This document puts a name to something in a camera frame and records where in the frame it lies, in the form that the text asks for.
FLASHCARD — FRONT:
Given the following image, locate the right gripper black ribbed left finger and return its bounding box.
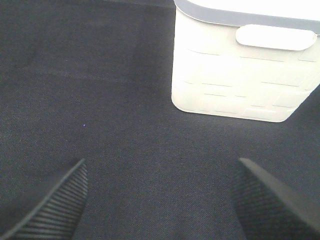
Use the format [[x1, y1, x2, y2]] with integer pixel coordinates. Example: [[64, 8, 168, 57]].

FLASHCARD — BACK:
[[0, 158, 88, 240]]

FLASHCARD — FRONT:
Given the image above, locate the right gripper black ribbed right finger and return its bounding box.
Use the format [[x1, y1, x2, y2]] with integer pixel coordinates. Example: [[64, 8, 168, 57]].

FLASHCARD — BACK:
[[231, 158, 320, 240]]

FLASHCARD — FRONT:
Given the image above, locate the black fabric table mat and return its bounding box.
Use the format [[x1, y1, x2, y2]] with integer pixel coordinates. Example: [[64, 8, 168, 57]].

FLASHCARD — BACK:
[[0, 0, 320, 240]]

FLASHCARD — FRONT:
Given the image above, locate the white storage bin grey rim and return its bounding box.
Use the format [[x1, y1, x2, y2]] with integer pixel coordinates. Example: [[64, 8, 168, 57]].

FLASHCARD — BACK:
[[171, 0, 320, 123]]

